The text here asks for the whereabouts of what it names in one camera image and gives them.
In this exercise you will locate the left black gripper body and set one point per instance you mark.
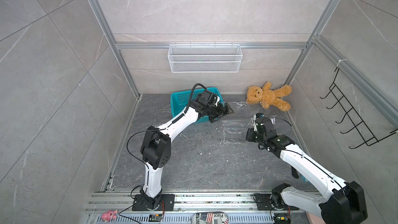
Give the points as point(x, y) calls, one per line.
point(215, 112)

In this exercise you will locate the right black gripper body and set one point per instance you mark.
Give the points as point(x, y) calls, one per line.
point(253, 136)

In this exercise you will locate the teal plastic basket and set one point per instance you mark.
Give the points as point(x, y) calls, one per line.
point(179, 101)

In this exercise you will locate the clear clamshell container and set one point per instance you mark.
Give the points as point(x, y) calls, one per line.
point(234, 131)
point(273, 120)

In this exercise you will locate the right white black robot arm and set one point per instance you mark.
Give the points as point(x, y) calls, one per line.
point(338, 201)

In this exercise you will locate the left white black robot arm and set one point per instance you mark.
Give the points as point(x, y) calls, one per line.
point(157, 143)

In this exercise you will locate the brown teddy bear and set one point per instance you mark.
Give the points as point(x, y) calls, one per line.
point(267, 97)

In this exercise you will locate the black comb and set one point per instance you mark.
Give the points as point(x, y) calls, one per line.
point(294, 173)

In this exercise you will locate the flag pattern object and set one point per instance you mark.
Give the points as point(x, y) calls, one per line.
point(210, 218)

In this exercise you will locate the pink plush toy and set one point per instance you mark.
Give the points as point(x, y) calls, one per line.
point(109, 216)

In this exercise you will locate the white wire mesh shelf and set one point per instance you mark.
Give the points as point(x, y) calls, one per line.
point(205, 58)

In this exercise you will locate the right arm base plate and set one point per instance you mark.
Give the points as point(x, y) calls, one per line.
point(264, 202)

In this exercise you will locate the black wire hook rack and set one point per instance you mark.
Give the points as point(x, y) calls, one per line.
point(367, 136)

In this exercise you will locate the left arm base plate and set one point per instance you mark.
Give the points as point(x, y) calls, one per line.
point(161, 202)

